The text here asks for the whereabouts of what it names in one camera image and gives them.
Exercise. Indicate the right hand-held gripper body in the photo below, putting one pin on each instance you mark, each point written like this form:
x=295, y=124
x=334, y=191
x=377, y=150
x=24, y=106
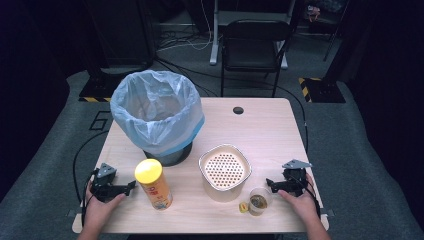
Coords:
x=295, y=178

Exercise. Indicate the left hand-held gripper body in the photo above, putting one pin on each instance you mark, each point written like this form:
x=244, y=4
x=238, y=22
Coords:
x=106, y=188

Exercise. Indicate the clear plastic cup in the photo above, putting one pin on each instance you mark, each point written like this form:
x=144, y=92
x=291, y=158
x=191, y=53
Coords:
x=260, y=201

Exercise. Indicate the yellow snack canister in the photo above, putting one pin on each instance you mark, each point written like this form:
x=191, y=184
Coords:
x=156, y=190

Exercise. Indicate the black mesh trash bin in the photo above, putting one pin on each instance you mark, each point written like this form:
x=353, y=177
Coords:
x=170, y=159

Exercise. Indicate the translucent white trash bag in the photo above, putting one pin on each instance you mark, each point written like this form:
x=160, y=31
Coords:
x=156, y=133

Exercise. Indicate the person's left hand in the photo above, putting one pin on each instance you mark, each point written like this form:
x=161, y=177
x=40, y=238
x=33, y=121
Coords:
x=98, y=213

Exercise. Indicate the person's right hand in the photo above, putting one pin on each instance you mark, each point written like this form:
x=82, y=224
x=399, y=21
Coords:
x=305, y=206

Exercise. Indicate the small yellow cap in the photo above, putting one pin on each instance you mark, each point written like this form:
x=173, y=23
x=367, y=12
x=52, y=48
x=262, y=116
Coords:
x=243, y=207

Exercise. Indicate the metal-rimmed strainer bowl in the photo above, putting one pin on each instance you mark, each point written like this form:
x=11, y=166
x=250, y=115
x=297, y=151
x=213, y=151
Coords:
x=225, y=168

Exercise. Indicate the black folding chair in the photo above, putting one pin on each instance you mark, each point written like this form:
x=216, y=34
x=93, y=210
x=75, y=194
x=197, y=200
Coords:
x=255, y=50

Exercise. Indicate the dark cabinet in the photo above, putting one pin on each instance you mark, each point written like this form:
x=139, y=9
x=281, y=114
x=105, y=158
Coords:
x=123, y=33

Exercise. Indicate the white metal stand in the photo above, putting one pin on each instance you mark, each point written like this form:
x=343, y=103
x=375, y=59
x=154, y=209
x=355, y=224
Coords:
x=214, y=40

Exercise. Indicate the hazard-striped black base plate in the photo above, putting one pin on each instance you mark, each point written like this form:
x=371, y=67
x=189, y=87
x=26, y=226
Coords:
x=325, y=91
x=100, y=90

